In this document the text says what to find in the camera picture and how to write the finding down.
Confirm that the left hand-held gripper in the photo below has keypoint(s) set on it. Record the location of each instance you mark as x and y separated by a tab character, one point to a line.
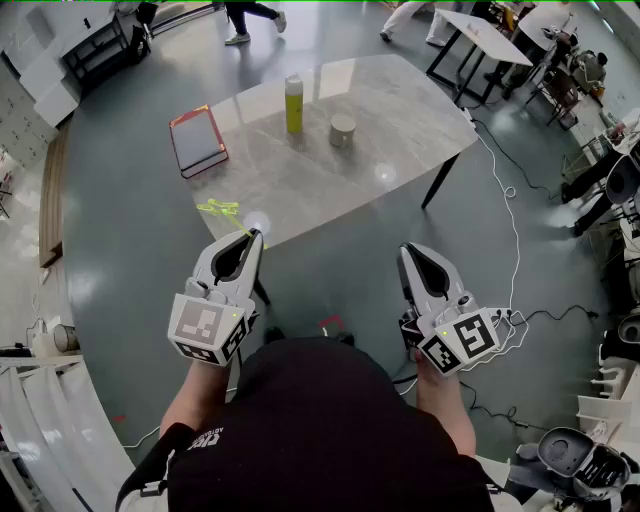
200	320

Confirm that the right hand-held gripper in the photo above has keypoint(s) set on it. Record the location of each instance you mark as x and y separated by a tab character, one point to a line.
470	335

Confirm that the grey cup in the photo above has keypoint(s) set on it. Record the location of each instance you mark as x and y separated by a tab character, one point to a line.
342	132

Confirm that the person's right forearm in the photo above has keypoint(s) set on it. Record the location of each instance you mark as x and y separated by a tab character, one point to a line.
445	415

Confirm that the person's left forearm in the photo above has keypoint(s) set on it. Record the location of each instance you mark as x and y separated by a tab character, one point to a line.
195	395

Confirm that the black table leg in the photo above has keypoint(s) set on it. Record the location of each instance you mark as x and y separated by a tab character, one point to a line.
261	291
440	181

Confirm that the person's black shoe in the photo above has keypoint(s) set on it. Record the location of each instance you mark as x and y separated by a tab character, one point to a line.
275	336
347	339

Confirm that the red-edged grey book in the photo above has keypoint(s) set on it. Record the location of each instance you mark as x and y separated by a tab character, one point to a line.
197	140

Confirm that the white power strip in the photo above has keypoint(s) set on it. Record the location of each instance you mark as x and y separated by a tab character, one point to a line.
468	115

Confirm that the yellow bottle with white cap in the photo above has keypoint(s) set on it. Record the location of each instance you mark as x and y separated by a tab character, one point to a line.
294	110

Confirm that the person's black shirt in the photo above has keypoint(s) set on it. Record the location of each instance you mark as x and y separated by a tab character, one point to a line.
325	425

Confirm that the long wooden plank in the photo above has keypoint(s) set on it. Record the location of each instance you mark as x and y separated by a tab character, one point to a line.
52	200

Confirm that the white plastic jug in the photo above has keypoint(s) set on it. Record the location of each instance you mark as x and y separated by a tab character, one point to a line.
41	342

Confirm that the grey shell chair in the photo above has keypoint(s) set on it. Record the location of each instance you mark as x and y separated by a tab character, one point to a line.
622	182

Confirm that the spare grey gripper device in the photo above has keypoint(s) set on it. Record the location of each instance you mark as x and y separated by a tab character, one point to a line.
565	450

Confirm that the brown chair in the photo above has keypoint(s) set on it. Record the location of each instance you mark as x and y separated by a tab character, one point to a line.
562	95

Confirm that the white panel rack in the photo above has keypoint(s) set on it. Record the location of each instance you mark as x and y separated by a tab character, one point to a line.
50	425

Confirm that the white stepped platform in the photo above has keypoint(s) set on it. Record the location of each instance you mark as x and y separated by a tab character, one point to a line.
50	100

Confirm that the white locker cabinet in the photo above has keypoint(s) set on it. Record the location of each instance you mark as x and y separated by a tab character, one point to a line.
20	120

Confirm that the white table with black frame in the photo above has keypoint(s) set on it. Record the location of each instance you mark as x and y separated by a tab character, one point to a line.
480	35

